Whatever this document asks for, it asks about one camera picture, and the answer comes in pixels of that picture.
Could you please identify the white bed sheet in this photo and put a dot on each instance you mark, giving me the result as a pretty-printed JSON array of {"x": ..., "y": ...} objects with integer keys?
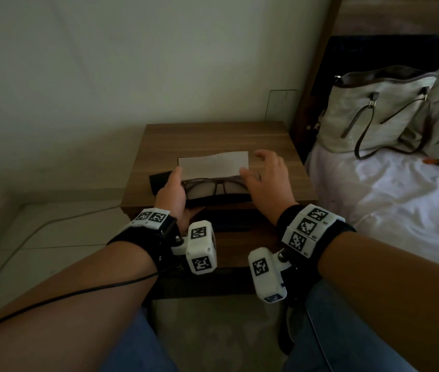
[{"x": 393, "y": 201}]

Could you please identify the person's left hand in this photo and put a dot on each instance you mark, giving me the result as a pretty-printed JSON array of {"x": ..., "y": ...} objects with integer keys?
[{"x": 171, "y": 199}]

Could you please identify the person's right thumb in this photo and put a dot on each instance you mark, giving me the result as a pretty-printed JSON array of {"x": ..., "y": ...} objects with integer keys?
[{"x": 248, "y": 178}]

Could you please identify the person's blue jeans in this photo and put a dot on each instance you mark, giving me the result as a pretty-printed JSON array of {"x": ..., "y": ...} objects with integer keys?
[{"x": 343, "y": 337}]

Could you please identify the person's right hand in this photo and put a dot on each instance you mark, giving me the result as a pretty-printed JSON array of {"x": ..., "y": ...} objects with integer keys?
[{"x": 271, "y": 191}]

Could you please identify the dark-framed eyeglasses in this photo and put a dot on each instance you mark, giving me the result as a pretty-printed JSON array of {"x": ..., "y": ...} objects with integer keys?
[{"x": 219, "y": 186}]

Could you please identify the person's left forearm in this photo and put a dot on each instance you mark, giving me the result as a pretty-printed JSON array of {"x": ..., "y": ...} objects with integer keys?
[{"x": 72, "y": 313}]

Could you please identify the dark wooden headboard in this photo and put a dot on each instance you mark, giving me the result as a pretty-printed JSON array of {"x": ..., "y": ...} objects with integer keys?
[{"x": 378, "y": 50}]

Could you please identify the person's left thumb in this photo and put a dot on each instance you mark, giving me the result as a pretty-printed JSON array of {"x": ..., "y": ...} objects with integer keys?
[{"x": 175, "y": 177}]

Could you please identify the black glasses cloth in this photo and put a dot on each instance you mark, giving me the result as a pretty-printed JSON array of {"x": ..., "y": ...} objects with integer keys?
[{"x": 161, "y": 182}]

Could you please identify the white wrist camera block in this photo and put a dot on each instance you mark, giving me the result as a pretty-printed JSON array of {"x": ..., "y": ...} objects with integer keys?
[
  {"x": 201, "y": 247},
  {"x": 266, "y": 277}
]

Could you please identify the person's right forearm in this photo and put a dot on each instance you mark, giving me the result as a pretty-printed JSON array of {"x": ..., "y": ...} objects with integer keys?
[{"x": 393, "y": 298}]

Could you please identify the wooden bedside table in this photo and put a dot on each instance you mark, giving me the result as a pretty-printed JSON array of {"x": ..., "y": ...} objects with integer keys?
[{"x": 211, "y": 139}]

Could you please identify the white paper sheet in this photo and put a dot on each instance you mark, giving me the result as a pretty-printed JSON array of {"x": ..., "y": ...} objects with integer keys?
[{"x": 213, "y": 164}]

